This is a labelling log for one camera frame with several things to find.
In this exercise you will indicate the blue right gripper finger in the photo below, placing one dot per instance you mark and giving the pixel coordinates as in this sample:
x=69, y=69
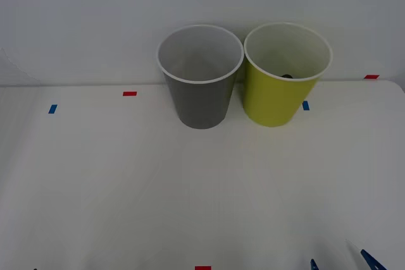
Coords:
x=371, y=262
x=313, y=265

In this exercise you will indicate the grey plastic waste bin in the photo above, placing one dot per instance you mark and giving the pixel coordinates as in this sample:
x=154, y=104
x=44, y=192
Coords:
x=201, y=102

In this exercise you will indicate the green bottle with black cap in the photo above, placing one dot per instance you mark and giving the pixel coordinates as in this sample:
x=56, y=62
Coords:
x=287, y=76

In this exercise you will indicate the yellow-green plastic waste bin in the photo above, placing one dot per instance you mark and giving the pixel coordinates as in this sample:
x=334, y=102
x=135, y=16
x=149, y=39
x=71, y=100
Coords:
x=275, y=99

